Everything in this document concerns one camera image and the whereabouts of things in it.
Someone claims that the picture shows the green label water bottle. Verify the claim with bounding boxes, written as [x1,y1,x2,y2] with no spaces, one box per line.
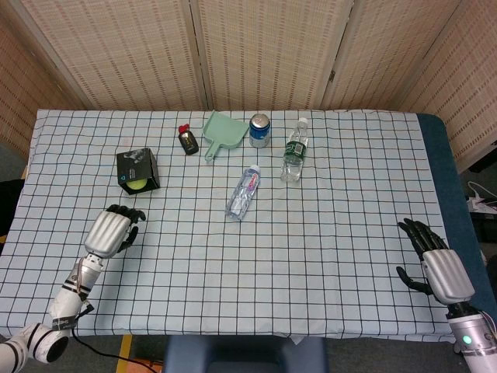
[280,117,310,183]

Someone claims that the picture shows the blue padded table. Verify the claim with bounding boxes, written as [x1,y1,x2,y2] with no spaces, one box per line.
[417,113,497,323]

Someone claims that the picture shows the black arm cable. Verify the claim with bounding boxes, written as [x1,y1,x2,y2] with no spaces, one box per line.
[71,301,166,368]

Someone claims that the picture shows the woven folding screen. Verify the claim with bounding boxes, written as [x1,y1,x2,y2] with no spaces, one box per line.
[0,0,497,172]

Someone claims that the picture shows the black cardboard box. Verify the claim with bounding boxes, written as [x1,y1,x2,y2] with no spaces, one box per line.
[116,147,162,195]

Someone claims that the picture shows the blue soda can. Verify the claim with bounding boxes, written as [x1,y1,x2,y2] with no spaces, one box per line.
[248,113,272,149]

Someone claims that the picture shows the checkered light blue tablecloth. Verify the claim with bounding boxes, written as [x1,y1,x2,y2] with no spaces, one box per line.
[0,108,457,343]

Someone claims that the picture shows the small black bottle red cap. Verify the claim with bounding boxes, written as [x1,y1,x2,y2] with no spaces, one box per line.
[178,124,200,156]

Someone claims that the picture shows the mint green plastic dustpan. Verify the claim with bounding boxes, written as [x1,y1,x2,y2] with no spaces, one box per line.
[203,110,249,163]

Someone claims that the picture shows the pink label water bottle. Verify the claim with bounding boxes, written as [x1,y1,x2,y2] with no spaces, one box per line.
[224,164,261,222]

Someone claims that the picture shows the white cables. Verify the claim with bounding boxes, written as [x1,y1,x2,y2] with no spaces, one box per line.
[465,180,497,214]

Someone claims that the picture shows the blue padded chair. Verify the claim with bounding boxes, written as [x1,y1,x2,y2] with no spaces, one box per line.
[162,334,329,373]

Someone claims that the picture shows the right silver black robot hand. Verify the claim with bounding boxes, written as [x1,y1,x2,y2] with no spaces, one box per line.
[395,217,475,306]

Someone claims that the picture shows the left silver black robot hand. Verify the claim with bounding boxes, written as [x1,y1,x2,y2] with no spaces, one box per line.
[84,204,147,260]

